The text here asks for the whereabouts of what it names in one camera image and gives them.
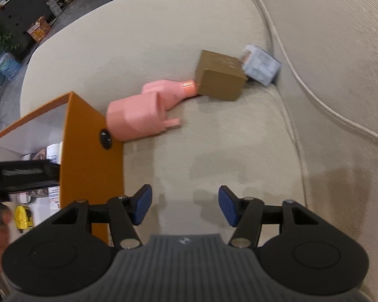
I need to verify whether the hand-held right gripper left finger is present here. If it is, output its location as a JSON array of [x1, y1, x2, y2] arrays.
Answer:
[[50, 184, 153, 250]]

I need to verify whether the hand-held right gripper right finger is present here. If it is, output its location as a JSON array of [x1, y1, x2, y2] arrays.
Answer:
[[218, 185, 321, 249]]

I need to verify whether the dark printed card box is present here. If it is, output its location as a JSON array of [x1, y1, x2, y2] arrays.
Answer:
[[30, 149, 48, 162]]

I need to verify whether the yellow tape measure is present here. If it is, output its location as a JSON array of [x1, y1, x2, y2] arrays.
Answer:
[[14, 205, 35, 229]]

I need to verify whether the white cream tube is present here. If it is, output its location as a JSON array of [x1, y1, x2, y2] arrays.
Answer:
[[46, 143, 62, 210]]

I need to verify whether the orange cardboard box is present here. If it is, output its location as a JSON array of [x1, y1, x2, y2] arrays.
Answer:
[[0, 91, 125, 246]]

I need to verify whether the pink plastic bottle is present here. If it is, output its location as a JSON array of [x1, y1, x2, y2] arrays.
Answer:
[[106, 79, 198, 142]]

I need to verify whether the blue water jug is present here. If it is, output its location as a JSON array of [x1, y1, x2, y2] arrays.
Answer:
[[0, 50, 22, 81]]

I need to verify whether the small brown box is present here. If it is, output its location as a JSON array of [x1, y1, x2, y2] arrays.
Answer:
[[195, 49, 248, 102]]

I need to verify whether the trailing green plant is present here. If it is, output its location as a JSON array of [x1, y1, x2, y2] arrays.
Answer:
[[0, 15, 21, 51]]

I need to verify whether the small blue-grey box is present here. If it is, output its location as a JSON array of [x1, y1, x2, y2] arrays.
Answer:
[[241, 44, 283, 87]]

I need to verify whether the open cardboard box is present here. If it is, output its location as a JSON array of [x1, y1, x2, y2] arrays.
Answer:
[[26, 16, 52, 42]]

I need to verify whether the dark grey cabinet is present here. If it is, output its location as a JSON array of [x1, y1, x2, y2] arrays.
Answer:
[[0, 0, 56, 61]]

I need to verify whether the white paper bag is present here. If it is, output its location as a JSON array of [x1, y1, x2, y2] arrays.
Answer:
[[47, 0, 64, 16]]

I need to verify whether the beige sofa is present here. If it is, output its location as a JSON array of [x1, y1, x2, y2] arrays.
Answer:
[[19, 0, 378, 302]]

